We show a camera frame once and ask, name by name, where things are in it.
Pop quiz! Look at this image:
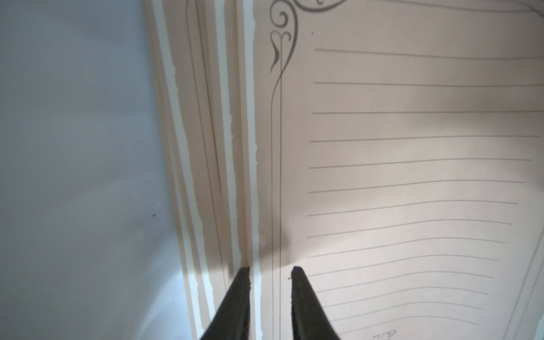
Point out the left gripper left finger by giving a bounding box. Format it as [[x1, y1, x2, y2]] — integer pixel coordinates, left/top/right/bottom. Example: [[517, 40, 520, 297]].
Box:
[[201, 267, 251, 340]]

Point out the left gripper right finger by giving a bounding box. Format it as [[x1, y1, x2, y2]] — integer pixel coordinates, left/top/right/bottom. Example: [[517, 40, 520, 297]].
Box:
[[291, 266, 340, 340]]

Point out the white plastic storage box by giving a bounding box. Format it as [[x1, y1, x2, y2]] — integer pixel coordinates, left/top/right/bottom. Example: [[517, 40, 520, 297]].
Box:
[[1, 1, 192, 339]]

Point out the beige stationery paper stack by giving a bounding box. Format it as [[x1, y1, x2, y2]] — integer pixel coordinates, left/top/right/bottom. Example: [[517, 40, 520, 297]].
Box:
[[144, 1, 543, 339]]

